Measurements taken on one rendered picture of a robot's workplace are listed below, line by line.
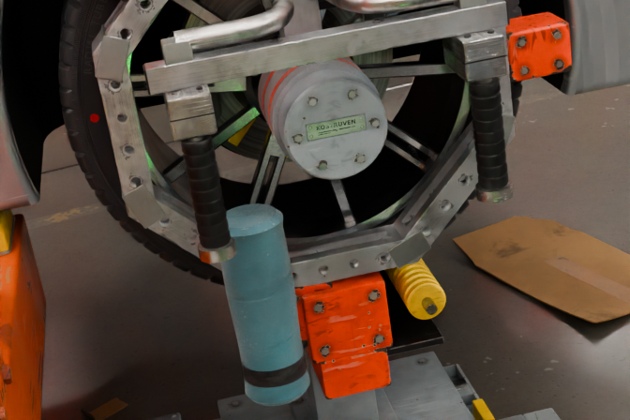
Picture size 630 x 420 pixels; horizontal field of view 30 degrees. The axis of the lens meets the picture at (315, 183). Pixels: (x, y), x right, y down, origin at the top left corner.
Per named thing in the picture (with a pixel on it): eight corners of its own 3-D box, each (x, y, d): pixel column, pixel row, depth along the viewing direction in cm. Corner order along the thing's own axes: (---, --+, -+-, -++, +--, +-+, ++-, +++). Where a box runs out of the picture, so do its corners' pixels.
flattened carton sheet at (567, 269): (540, 217, 311) (539, 205, 310) (697, 286, 266) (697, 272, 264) (447, 253, 299) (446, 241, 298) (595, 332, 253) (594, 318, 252)
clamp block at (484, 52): (483, 57, 144) (479, 15, 142) (508, 76, 135) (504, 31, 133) (443, 65, 143) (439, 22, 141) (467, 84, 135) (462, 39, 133)
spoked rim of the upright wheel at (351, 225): (492, -3, 188) (233, -193, 171) (546, 29, 167) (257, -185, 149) (311, 246, 197) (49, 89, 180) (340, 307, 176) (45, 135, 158)
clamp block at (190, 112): (210, 111, 139) (202, 67, 137) (218, 134, 131) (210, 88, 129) (168, 119, 139) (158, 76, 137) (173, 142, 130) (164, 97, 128)
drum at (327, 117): (361, 122, 164) (348, 25, 159) (400, 173, 145) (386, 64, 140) (262, 142, 163) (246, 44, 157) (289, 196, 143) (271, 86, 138)
